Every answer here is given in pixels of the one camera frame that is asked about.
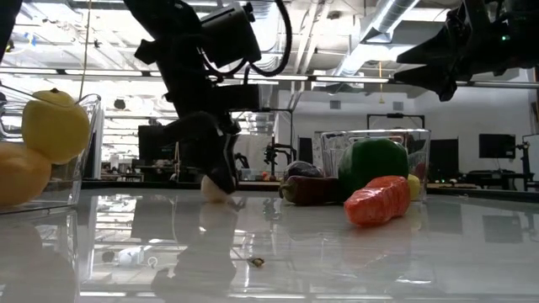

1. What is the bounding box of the black tripod stand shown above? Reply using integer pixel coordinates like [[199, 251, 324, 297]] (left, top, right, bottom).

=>
[[516, 133, 539, 191]]

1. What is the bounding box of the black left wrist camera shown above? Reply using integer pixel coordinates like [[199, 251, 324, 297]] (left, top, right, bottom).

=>
[[200, 3, 263, 70]]

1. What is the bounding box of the clear plastic bin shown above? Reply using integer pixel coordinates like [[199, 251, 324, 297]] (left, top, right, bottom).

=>
[[0, 83, 104, 216], [319, 128, 432, 202]]

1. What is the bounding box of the black aluminium table frame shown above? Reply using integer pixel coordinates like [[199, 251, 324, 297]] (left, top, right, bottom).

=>
[[81, 179, 539, 204]]

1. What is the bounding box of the dark maroon long pepper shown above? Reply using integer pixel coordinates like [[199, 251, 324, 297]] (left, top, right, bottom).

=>
[[278, 175, 343, 207]]

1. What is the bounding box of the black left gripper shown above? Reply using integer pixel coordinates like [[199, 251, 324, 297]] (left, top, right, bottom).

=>
[[161, 45, 263, 196]]

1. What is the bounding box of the black frame stand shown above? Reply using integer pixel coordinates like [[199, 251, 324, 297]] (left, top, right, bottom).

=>
[[366, 112, 426, 132]]

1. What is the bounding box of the black desk monitor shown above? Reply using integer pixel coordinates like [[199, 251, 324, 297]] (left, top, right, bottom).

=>
[[137, 124, 180, 166]]

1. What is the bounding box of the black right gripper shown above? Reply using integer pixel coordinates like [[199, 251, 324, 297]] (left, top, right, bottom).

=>
[[392, 0, 500, 103]]

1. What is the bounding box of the yellow lemon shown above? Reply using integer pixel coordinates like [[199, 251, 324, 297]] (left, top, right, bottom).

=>
[[21, 88, 92, 166]]

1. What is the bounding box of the black wall monitor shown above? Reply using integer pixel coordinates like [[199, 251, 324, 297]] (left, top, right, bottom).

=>
[[478, 133, 517, 160]]

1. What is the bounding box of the green bell pepper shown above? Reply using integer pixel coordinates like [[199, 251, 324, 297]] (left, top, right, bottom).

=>
[[337, 137, 410, 202]]

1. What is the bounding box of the silver ventilation duct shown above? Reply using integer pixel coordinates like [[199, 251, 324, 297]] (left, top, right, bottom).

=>
[[332, 0, 422, 77]]

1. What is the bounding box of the white garlic bulb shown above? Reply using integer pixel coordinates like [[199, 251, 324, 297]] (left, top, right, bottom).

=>
[[200, 173, 235, 205]]

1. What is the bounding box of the small yellow toy fruit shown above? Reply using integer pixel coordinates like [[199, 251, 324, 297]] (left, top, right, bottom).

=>
[[406, 173, 423, 201]]

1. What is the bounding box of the large dark screen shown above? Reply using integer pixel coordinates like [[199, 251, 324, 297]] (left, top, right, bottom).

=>
[[428, 138, 461, 183]]

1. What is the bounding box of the orange fruit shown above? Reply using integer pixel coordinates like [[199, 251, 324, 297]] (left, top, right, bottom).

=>
[[0, 141, 53, 207]]

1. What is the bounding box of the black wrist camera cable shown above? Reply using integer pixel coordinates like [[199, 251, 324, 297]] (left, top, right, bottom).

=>
[[200, 0, 294, 79]]

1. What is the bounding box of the orange carrot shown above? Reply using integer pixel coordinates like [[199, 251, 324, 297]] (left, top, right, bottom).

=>
[[343, 175, 412, 228]]

